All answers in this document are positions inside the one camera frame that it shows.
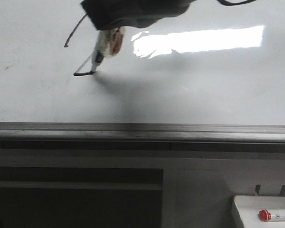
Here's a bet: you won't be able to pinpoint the black tray hook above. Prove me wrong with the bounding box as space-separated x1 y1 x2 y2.
254 184 261 196
279 185 285 196

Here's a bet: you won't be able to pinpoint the red round magnet with tape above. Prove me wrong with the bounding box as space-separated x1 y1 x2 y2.
109 27 125 56

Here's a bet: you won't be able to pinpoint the white whiteboard surface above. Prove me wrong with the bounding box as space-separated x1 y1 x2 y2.
0 0 285 125

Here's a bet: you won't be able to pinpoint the white marker tray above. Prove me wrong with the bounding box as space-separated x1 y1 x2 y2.
231 195 285 228

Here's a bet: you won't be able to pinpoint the black cable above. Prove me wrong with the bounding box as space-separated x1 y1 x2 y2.
217 0 257 6

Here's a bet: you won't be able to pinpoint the white black-tipped whiteboard marker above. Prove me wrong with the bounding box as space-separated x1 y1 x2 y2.
91 30 112 72

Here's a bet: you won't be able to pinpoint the red-capped white marker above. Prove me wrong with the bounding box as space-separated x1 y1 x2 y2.
258 209 285 222

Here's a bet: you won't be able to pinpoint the left black tray hook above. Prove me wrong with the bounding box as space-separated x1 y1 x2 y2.
254 184 261 196

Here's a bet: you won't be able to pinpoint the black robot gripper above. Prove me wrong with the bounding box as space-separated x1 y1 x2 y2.
81 0 192 30

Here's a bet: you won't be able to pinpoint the grey aluminium whiteboard ledge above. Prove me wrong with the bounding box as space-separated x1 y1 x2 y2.
0 122 285 152

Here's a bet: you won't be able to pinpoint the right black tray hook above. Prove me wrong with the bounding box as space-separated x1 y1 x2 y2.
279 185 285 196

